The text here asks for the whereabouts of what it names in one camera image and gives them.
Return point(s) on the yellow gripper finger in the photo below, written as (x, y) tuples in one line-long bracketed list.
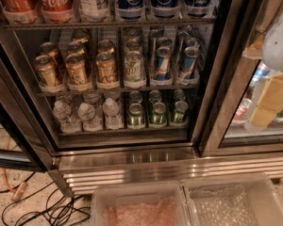
[(267, 100)]

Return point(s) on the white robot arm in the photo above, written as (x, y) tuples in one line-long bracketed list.
[(272, 56)]

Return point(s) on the red white can right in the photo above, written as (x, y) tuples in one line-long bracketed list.
[(240, 113)]

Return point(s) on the glass fridge door right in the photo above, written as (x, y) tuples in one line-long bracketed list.
[(233, 65)]

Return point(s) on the blue silver can right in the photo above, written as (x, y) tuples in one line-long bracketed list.
[(188, 63)]

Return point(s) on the blue silver can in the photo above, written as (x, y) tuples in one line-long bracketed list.
[(188, 63), (163, 61)]

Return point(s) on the blue silver can left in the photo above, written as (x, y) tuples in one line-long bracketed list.
[(163, 61)]

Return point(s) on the white green soda can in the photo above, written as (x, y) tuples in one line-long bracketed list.
[(133, 66)]

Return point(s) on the gold can front right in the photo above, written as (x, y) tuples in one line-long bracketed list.
[(106, 68)]

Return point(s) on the gold can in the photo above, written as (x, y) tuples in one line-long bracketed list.
[(106, 68), (75, 65), (47, 71), (76, 48), (52, 50), (106, 46)]

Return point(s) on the gold can back right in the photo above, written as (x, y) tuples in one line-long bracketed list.
[(106, 46)]

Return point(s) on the stainless steel fridge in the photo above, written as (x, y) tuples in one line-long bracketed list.
[(80, 162)]

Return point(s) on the gold can front middle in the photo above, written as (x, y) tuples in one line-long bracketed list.
[(75, 65)]

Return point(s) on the gold can back middle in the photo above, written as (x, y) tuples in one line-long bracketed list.
[(76, 48)]

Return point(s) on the gold can back left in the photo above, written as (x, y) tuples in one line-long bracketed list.
[(52, 50)]

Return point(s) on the gold can front left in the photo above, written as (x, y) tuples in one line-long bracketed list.
[(47, 71)]

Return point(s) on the clear bin bubble wrap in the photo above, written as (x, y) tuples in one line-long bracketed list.
[(233, 200)]

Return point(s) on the blue pepsi bottle middle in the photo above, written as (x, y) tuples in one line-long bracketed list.
[(164, 9)]

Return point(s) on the water bottle front right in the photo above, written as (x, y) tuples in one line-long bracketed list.
[(113, 116)]

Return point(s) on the water bottle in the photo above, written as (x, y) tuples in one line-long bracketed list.
[(68, 121), (88, 115), (113, 116)]

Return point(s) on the blue pepsi bottle left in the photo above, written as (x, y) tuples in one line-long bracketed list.
[(130, 9)]

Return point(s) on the clear bin pink wrap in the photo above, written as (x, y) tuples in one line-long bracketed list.
[(144, 204)]

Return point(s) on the water bottle front middle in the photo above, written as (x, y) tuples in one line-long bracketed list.
[(88, 115)]

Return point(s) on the white labelled bottle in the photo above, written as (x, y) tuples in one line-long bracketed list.
[(94, 10)]

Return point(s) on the water bottle front left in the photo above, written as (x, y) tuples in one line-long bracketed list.
[(68, 121)]

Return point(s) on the red cola bottle right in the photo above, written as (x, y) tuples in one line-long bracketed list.
[(58, 11)]

